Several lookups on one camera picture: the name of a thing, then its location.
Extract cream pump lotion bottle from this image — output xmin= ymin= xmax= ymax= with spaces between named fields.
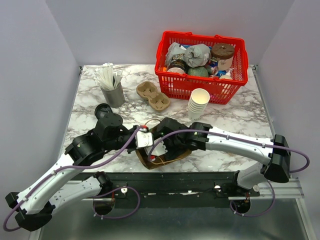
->
xmin=219 ymin=69 xmax=233 ymax=80

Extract black labelled tub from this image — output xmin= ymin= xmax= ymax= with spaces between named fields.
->
xmin=167 ymin=54 xmax=189 ymax=74

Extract stack of paper cups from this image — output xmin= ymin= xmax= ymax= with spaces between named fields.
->
xmin=187 ymin=88 xmax=210 ymax=121

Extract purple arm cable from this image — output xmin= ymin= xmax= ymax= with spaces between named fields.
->
xmin=147 ymin=129 xmax=310 ymax=218
xmin=3 ymin=126 xmax=148 ymax=232

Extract green netted melon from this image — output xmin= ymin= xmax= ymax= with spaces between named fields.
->
xmin=187 ymin=66 xmax=209 ymax=78

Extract black lid on table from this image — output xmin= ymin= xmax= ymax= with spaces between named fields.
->
xmin=94 ymin=103 xmax=113 ymax=120

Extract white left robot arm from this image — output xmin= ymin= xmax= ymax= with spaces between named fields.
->
xmin=3 ymin=113 xmax=148 ymax=232

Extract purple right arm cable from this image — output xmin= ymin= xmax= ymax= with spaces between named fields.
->
xmin=147 ymin=129 xmax=310 ymax=218

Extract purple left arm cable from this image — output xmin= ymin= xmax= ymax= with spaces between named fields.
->
xmin=3 ymin=126 xmax=148 ymax=232

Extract red blue drink can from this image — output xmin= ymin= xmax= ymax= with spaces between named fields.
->
xmin=208 ymin=66 xmax=219 ymax=76

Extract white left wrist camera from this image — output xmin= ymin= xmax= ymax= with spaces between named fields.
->
xmin=135 ymin=125 xmax=154 ymax=149

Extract red plastic shopping basket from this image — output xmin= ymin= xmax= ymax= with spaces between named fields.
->
xmin=154 ymin=31 xmax=249 ymax=105

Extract grey plastic mailer bag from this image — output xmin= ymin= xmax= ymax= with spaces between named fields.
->
xmin=164 ymin=42 xmax=211 ymax=68

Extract brown green paper bag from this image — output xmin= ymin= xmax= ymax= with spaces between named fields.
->
xmin=135 ymin=117 xmax=190 ymax=170

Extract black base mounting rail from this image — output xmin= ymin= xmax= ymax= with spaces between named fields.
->
xmin=73 ymin=172 xmax=260 ymax=209

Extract brown cardboard cup carrier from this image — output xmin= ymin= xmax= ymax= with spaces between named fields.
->
xmin=136 ymin=81 xmax=171 ymax=112

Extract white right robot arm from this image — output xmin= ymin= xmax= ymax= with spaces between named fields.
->
xmin=152 ymin=117 xmax=291 ymax=196

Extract brown lidded round box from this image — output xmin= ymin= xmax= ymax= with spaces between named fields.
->
xmin=211 ymin=43 xmax=235 ymax=71

